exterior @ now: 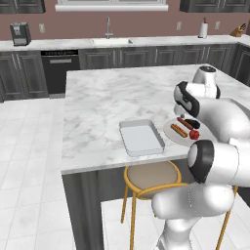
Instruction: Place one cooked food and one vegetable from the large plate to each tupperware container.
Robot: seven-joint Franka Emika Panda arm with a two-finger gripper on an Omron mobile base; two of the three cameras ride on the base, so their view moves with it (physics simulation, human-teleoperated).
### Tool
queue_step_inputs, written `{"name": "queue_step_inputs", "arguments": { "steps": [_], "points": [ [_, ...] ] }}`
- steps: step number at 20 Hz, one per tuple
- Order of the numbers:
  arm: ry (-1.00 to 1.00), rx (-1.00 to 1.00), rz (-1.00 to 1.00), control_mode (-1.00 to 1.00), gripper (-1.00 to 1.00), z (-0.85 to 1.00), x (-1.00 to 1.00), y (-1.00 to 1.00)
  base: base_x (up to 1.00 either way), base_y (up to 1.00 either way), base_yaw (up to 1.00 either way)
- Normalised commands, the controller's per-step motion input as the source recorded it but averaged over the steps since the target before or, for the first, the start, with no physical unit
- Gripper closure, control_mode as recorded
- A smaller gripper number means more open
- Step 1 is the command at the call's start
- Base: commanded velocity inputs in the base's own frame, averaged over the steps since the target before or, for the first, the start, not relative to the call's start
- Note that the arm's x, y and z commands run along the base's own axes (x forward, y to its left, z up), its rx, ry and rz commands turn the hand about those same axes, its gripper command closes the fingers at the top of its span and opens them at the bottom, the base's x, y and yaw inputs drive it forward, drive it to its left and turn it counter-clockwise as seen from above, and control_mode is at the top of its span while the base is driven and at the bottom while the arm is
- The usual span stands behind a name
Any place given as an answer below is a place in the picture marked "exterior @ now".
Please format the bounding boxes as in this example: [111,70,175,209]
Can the grey rectangular tupperware container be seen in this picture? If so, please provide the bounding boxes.
[118,118,166,158]

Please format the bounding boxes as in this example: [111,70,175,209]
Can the large white plate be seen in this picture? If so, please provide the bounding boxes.
[162,116,210,147]

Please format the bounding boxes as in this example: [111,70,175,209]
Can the brown cooked sausage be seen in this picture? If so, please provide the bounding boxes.
[177,117,194,130]

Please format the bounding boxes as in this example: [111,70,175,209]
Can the hot dog in bun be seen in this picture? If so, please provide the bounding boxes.
[170,123,189,139]

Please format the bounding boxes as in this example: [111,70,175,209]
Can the yellow stool with beige seat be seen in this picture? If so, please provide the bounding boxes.
[120,159,239,250]

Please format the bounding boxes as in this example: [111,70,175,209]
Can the dark purple eggplant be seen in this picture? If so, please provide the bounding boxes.
[187,119,201,130]

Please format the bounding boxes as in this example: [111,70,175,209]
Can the red bell pepper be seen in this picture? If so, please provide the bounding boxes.
[188,129,201,142]

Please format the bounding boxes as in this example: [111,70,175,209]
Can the dark grey base cupboards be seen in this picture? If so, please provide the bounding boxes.
[0,50,50,103]
[78,43,250,88]

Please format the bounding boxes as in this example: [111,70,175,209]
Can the black dishwasher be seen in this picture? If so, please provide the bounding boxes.
[40,49,81,96]

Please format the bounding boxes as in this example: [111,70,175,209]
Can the dark grey kitchen island base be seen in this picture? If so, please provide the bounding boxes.
[61,158,196,250]

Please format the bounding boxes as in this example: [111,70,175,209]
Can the silver tap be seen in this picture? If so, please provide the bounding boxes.
[104,17,114,40]

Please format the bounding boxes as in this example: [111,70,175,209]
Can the white paper towel roll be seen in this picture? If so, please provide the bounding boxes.
[198,17,209,40]

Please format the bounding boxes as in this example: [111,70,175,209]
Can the grey coffee machine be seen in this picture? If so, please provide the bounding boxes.
[9,21,32,47]

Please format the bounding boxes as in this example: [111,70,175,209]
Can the wooden knife block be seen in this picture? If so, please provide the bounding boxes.
[229,22,247,38]

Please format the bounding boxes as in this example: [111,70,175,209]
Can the white window frame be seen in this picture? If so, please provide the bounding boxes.
[54,0,170,13]

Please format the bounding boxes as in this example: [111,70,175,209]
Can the dark grey wall cupboards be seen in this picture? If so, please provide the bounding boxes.
[179,0,250,14]
[0,0,47,15]

